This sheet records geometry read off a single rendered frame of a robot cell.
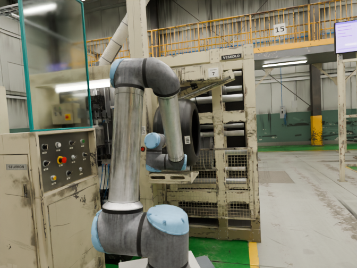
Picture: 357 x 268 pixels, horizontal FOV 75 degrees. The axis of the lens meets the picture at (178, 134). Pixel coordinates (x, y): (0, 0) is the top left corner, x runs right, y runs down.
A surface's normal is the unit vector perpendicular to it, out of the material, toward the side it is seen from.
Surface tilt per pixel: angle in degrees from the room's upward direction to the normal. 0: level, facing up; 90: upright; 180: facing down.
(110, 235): 77
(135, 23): 90
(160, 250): 94
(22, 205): 90
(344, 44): 90
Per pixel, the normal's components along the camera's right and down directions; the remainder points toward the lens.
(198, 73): -0.25, 0.07
